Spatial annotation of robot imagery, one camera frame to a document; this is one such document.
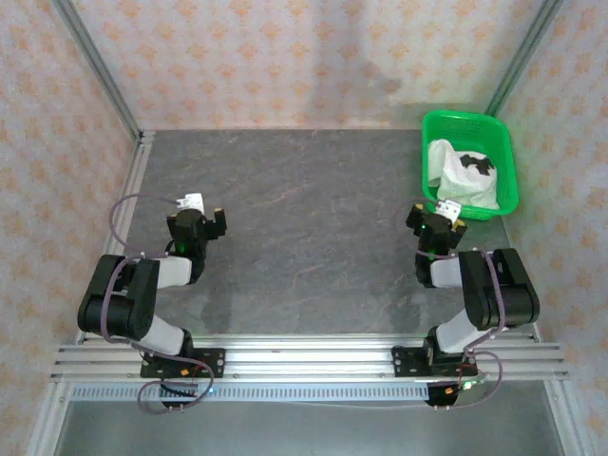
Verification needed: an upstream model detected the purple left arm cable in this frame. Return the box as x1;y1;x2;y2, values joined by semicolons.
102;192;215;415

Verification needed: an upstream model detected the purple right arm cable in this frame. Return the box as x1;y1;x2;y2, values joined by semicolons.
427;249;504;412

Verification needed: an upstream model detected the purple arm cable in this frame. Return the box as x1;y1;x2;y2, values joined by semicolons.
427;249;504;412
102;192;215;415

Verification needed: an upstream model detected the aluminium corner post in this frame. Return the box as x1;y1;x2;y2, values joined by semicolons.
54;0;144;140
484;0;565;118

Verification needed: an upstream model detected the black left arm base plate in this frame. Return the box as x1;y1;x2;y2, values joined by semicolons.
140;348;227;380

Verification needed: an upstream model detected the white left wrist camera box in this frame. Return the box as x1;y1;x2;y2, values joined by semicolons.
173;192;206;213

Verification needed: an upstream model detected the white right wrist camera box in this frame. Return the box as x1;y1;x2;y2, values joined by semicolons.
434;198;463;221

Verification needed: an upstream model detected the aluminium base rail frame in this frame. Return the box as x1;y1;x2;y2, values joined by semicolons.
49;332;571;384

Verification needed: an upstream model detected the black cable bracket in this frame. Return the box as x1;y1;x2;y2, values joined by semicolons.
159;380;200;411
425;378;471;411

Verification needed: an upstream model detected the slotted grey cable tray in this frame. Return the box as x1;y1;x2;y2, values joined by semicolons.
70;383;431;403

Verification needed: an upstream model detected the white t-shirt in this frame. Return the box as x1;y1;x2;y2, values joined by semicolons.
426;138;501;211

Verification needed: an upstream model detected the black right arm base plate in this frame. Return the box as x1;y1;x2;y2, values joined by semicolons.
390;345;482;380

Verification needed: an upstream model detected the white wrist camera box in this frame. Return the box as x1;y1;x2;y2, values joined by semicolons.
434;198;463;221
173;192;206;213

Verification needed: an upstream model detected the green plastic basket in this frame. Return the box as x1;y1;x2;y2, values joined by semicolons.
421;109;520;221

